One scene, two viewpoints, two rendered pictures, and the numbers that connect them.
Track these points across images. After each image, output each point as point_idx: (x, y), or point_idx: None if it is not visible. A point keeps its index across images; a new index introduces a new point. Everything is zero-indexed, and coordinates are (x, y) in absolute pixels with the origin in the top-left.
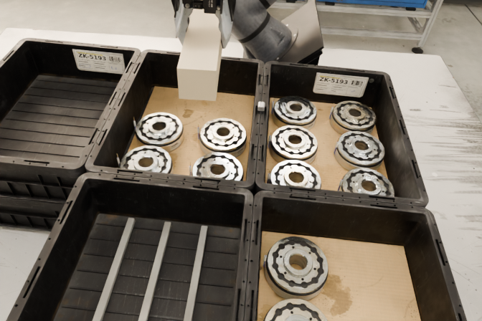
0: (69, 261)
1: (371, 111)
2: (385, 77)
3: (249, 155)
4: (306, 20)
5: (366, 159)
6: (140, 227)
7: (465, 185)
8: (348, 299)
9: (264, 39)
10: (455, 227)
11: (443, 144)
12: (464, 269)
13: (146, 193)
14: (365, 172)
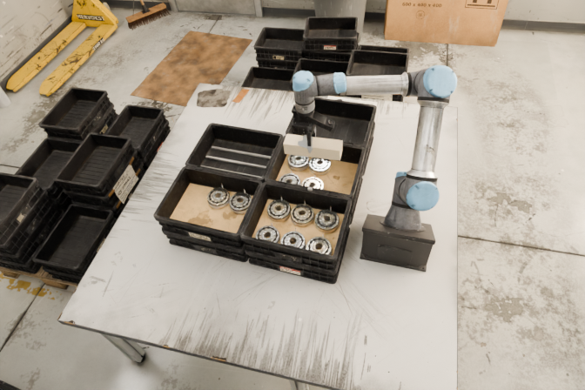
0: (259, 142)
1: None
2: (329, 255)
3: (280, 181)
4: (408, 233)
5: (284, 240)
6: None
7: (288, 335)
8: (225, 218)
9: (390, 209)
10: (261, 310)
11: (326, 341)
12: (238, 300)
13: None
14: (276, 238)
